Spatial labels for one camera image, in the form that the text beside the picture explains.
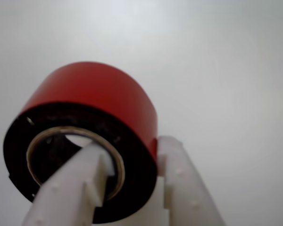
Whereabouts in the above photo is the red tape roll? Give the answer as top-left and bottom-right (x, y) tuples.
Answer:
(3, 61), (159, 224)

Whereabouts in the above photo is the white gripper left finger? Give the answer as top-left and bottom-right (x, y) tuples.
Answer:
(21, 142), (115, 226)

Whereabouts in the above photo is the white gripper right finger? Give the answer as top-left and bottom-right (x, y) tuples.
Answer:
(157, 135), (227, 226)

